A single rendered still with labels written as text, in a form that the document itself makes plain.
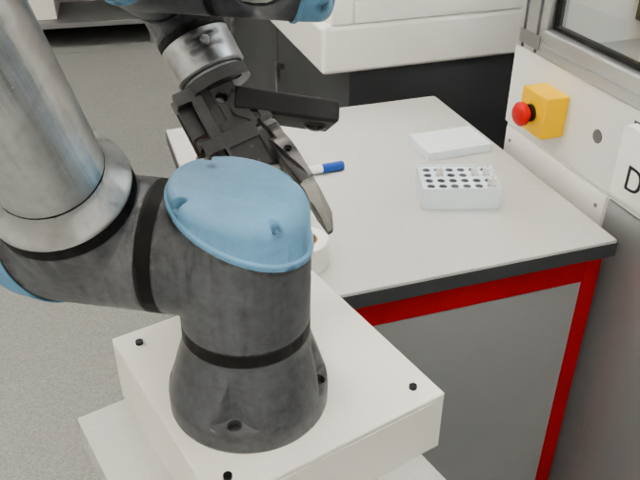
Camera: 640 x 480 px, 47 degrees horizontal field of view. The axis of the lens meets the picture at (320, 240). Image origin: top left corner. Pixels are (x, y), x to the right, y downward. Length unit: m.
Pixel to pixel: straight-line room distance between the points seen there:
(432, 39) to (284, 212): 1.16
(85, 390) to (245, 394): 1.41
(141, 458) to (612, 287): 0.78
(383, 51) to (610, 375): 0.81
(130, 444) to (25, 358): 1.39
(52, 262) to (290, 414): 0.24
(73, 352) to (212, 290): 1.59
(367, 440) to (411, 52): 1.12
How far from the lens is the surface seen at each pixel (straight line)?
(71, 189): 0.55
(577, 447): 1.45
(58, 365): 2.13
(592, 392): 1.36
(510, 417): 1.33
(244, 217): 0.55
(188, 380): 0.67
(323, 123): 0.79
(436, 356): 1.14
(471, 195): 1.18
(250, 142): 0.74
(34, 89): 0.49
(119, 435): 0.82
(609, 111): 1.19
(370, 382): 0.74
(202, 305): 0.59
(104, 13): 4.77
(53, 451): 1.90
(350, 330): 0.80
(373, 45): 1.63
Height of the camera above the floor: 1.34
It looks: 32 degrees down
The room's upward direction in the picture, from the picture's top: straight up
